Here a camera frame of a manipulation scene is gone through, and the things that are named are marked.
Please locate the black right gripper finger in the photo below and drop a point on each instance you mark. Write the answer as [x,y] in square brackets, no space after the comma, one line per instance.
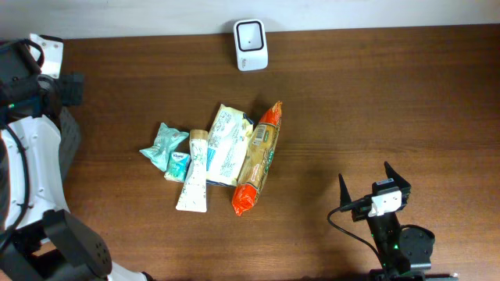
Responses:
[391,173]
[345,198]

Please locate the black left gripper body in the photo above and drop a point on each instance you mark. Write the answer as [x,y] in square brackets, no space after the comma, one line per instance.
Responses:
[70,88]

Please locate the orange spaghetti package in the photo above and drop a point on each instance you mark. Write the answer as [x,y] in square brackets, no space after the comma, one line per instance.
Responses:
[259,156]

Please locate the cream yellow snack bag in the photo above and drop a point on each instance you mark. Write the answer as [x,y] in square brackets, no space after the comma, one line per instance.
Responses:
[228,140]

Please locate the mint green wipes pack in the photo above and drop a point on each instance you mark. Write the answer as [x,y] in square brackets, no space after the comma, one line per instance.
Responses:
[166,141]

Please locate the white bamboo print tube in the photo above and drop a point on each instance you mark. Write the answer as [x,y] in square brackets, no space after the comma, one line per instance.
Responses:
[193,195]

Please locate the teal tissue packet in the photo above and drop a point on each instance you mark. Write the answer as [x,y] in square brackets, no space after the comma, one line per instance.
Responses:
[177,167]

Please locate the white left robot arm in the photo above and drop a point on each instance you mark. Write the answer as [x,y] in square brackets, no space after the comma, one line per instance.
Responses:
[40,238]

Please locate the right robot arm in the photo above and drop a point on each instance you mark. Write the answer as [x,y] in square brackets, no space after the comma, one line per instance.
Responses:
[404,251]

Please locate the white barcode scanner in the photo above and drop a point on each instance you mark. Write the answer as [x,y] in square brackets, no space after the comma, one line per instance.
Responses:
[250,45]

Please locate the dark grey plastic basket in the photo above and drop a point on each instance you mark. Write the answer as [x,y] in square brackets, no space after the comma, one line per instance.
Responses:
[70,141]

